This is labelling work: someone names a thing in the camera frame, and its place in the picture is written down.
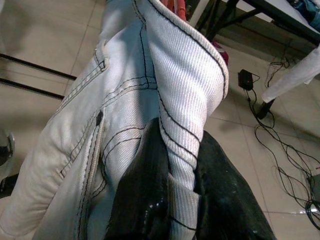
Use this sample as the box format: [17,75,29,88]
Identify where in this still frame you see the white jeans black stitching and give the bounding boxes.
[0,0,230,240]

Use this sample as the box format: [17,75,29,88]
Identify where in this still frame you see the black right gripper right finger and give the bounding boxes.
[194,130,276,240]

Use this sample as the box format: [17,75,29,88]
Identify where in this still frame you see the white table black legs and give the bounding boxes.
[188,0,320,120]

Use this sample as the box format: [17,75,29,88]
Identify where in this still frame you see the white long sleeve garment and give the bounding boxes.
[261,45,320,104]

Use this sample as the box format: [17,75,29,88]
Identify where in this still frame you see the black metal clothes rack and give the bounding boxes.
[0,53,77,100]

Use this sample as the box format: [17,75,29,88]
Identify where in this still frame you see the black floor cable tangle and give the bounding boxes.
[246,39,320,232]

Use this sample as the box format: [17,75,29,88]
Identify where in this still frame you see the blue jeans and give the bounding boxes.
[288,0,320,27]

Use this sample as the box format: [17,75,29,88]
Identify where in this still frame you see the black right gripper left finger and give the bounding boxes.
[104,116,174,240]

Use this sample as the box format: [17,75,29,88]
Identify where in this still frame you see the red wire hanger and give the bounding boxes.
[159,0,188,21]

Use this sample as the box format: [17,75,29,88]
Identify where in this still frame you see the black power adapter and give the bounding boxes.
[237,69,261,91]

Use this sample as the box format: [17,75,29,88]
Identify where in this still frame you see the red vacuum cleaner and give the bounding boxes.
[211,41,231,66]

